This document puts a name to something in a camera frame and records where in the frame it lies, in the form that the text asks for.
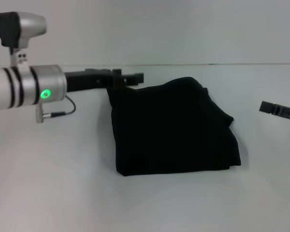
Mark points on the black t-shirt with FREE print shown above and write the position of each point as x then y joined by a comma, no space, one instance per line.
174,130

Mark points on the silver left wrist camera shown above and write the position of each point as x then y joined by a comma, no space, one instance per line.
21,26

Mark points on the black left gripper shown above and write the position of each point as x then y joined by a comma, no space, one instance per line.
87,81

